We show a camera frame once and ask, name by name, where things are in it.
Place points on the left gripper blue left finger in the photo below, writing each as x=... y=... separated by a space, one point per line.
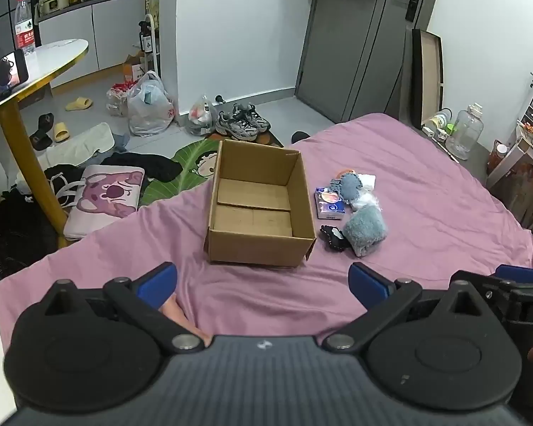
x=156 y=286

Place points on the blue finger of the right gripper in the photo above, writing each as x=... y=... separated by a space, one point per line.
x=518 y=274

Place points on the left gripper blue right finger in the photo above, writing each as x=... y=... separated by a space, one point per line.
x=367 y=286

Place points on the fluffy blue-grey plush toy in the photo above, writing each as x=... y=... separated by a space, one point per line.
x=365 y=230

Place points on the clear bubble wrap bag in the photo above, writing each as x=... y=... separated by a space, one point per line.
x=365 y=198

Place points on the blue tissue pack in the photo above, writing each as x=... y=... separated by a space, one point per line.
x=329 y=204

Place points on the denim elephant toy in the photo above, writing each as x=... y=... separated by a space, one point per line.
x=348 y=186

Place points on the white cloth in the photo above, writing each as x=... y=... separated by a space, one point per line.
x=367 y=181

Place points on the person's left hand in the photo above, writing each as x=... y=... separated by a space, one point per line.
x=172 y=310

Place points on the black patterned sock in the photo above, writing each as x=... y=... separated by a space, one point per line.
x=334 y=238

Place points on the pink bed sheet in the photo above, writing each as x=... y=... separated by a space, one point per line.
x=440 y=220

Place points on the white drawer shelf unit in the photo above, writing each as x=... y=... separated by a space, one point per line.
x=510 y=166

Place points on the pink bear laptop bag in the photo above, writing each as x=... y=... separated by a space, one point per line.
x=104 y=194

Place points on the black clothes pile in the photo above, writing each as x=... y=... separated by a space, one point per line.
x=155 y=166

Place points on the brown cardboard box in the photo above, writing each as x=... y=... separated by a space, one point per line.
x=260 y=210

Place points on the green leaf cartoon rug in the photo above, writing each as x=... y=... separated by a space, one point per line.
x=198 y=165

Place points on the black white tote bag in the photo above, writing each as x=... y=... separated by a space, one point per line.
x=63 y=179

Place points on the clear glass jar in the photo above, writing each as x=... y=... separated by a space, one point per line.
x=465 y=132

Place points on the white floor towel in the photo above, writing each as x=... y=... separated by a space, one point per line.
x=78 y=150

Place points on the black shoe by bed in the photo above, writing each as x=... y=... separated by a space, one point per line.
x=299 y=136

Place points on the clear small trash bag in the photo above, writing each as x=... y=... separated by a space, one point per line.
x=201 y=118

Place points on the white plastic shopping bag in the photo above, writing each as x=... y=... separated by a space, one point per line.
x=150 y=108

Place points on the yellow slipper near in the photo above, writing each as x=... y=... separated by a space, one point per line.
x=61 y=132

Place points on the yellow slipper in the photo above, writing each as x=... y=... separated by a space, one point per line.
x=79 y=104
x=61 y=132

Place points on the black slipper pair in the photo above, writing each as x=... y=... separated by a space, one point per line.
x=40 y=139

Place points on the yellow slipper far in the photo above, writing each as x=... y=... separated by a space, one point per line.
x=79 y=104

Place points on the grey door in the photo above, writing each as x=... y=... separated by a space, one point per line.
x=355 y=58

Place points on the spray bottle on rack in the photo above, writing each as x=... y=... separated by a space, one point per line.
x=145 y=36

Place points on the white round table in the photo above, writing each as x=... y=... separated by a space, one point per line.
x=46 y=63

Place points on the smartphone on stand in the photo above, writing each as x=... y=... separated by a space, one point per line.
x=13 y=72

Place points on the white kitchen cabinet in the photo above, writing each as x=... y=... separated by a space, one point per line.
x=110 y=27

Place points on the small bottles by wall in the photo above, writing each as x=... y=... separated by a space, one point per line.
x=440 y=126

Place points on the framed board leaning on wall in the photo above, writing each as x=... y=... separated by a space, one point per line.
x=427 y=77

